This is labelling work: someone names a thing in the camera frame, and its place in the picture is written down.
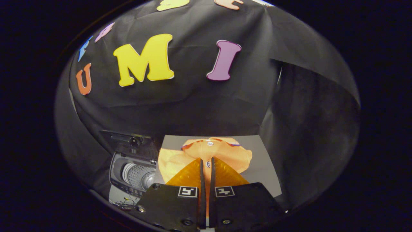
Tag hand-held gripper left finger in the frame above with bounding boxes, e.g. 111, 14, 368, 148
134, 158, 207, 231

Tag grey washing machine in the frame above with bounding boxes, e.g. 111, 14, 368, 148
108, 151, 159, 207

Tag grey small cabinet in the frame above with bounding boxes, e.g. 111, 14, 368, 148
154, 134, 283, 198

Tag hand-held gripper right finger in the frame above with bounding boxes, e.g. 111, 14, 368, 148
208, 157, 287, 231

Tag orange yellow shirt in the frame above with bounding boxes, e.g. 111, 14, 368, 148
157, 137, 253, 226

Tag black backdrop cloth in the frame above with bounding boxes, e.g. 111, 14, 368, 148
54, 0, 361, 210

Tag thin cables on floor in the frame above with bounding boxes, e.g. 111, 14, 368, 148
113, 196, 141, 210

